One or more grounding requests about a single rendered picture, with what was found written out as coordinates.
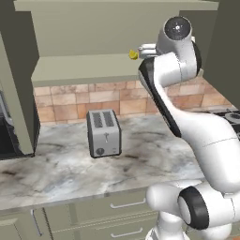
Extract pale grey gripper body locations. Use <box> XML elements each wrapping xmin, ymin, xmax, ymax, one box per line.
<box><xmin>137</xmin><ymin>43</ymin><xmax>158</xmax><ymax>60</ymax></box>

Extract yellow lemon wedge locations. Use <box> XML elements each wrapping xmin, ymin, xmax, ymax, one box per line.
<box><xmin>128</xmin><ymin>49</ymin><xmax>140</xmax><ymax>61</ymax></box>

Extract olive base cabinet door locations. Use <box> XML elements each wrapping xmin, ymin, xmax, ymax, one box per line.
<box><xmin>0</xmin><ymin>207</ymin><xmax>49</xmax><ymax>240</ymax></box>

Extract silver two-slot toaster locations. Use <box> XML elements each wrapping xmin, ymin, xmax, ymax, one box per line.
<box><xmin>85</xmin><ymin>108</ymin><xmax>123</xmax><ymax>159</ymax></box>

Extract black appliance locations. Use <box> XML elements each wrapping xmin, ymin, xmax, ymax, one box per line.
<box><xmin>0</xmin><ymin>89</ymin><xmax>24</xmax><ymax>160</ymax></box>

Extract olive drawer front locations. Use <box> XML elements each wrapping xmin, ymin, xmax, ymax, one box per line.
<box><xmin>49</xmin><ymin>214</ymin><xmax>161</xmax><ymax>240</ymax></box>
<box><xmin>68</xmin><ymin>188</ymin><xmax>152</xmax><ymax>224</ymax></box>

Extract olive wall cabinet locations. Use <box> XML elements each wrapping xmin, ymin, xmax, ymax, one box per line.
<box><xmin>13</xmin><ymin>0</ymin><xmax>219</xmax><ymax>88</ymax></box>

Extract olive wall cabinet door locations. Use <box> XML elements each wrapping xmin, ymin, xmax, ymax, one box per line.
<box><xmin>0</xmin><ymin>0</ymin><xmax>41</xmax><ymax>158</ymax></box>
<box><xmin>202</xmin><ymin>0</ymin><xmax>240</xmax><ymax>110</ymax></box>

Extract silver drawer handle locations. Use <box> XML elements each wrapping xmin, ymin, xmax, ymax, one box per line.
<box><xmin>109</xmin><ymin>227</ymin><xmax>144</xmax><ymax>239</ymax></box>
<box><xmin>109</xmin><ymin>198</ymin><xmax>147</xmax><ymax>210</ymax></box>

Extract silver cabinet door handle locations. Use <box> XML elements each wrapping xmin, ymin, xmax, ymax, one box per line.
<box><xmin>29</xmin><ymin>208</ymin><xmax>44</xmax><ymax>238</ymax></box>

